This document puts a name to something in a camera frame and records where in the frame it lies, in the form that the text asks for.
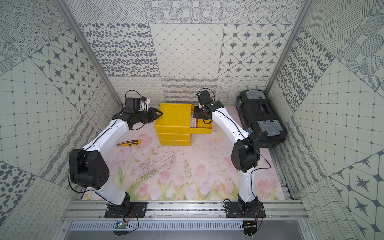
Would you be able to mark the floral pink table mat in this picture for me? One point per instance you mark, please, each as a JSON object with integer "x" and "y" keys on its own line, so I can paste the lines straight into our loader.
{"x": 150, "y": 171}

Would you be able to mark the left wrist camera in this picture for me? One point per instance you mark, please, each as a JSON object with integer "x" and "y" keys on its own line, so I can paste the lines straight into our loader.
{"x": 135, "y": 105}

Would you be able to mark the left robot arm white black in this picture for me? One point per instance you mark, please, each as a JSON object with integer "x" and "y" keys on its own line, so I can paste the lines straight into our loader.
{"x": 88, "y": 167}

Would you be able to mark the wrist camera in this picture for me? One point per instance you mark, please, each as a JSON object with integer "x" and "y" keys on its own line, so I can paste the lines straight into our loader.
{"x": 135, "y": 105}
{"x": 204, "y": 97}

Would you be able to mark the aluminium rail frame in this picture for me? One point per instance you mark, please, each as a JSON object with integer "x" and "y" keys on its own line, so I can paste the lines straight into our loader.
{"x": 178, "y": 215}

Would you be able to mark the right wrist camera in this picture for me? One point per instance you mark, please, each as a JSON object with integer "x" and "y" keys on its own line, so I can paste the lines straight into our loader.
{"x": 204, "y": 97}

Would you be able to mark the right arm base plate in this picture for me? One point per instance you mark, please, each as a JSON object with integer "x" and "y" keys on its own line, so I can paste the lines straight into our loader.
{"x": 244, "y": 210}

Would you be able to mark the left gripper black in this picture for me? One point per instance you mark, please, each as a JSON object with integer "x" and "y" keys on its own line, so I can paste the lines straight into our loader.
{"x": 153, "y": 113}

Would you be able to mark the black toolbox grey latches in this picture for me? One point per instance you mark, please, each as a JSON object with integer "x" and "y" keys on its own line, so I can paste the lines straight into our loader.
{"x": 258, "y": 116}

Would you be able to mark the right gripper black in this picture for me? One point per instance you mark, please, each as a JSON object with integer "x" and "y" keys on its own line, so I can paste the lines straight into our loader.
{"x": 195, "y": 114}

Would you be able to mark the yellow top drawer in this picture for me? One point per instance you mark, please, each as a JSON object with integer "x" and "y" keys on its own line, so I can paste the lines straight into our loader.
{"x": 197, "y": 126}

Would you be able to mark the yellow utility knife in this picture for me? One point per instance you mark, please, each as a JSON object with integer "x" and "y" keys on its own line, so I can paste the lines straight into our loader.
{"x": 129, "y": 143}

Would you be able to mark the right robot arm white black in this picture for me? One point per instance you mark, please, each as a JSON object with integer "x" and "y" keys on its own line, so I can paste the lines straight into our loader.
{"x": 245, "y": 154}

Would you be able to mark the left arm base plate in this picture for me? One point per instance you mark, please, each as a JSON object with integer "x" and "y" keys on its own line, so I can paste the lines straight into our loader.
{"x": 135, "y": 209}

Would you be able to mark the yellow drawer cabinet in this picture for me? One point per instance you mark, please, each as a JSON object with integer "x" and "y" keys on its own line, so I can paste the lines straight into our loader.
{"x": 173, "y": 127}

